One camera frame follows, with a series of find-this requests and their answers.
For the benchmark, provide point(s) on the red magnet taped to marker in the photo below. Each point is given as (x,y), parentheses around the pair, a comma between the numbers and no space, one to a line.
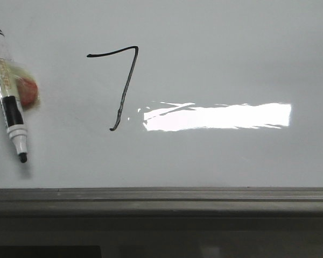
(28,87)

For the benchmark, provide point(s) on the black white whiteboard marker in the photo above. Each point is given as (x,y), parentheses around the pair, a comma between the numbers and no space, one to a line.
(11,104)

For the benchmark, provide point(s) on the white whiteboard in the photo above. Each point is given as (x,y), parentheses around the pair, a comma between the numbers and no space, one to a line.
(168,93)

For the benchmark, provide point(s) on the grey whiteboard frame rail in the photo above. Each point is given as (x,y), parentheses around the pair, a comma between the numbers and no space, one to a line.
(162,202)

